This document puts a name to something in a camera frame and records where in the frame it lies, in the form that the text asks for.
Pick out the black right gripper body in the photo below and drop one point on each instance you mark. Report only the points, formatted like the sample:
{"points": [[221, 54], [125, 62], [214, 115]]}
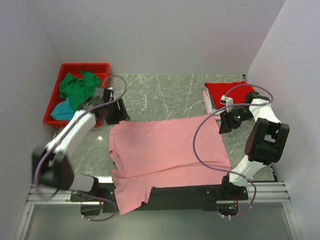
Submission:
{"points": [[236, 117]]}

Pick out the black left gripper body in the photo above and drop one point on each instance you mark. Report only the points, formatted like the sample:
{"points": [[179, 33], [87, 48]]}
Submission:
{"points": [[113, 114]]}

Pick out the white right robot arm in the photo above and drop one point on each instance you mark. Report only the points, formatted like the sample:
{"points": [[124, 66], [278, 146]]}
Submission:
{"points": [[264, 145]]}

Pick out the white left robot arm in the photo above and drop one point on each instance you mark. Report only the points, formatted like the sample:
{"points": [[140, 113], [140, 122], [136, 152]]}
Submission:
{"points": [[51, 164]]}

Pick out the folded grey t shirt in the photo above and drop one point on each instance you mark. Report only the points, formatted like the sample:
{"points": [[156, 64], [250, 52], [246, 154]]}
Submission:
{"points": [[213, 105]]}

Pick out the folded red t shirt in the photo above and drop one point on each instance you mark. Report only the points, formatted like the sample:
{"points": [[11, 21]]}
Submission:
{"points": [[216, 90]]}

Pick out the green t shirt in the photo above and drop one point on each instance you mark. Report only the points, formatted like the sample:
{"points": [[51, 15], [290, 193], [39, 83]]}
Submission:
{"points": [[78, 90]]}

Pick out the red plastic bin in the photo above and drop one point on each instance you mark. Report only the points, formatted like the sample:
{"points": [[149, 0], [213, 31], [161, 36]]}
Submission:
{"points": [[100, 69]]}

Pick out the blue t shirt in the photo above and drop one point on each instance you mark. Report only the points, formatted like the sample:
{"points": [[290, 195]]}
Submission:
{"points": [[63, 111]]}

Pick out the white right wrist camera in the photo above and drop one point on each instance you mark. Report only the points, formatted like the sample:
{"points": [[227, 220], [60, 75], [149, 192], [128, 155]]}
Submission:
{"points": [[225, 100]]}

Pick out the aluminium frame rail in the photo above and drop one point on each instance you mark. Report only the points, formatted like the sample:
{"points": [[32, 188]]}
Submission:
{"points": [[270, 218]]}

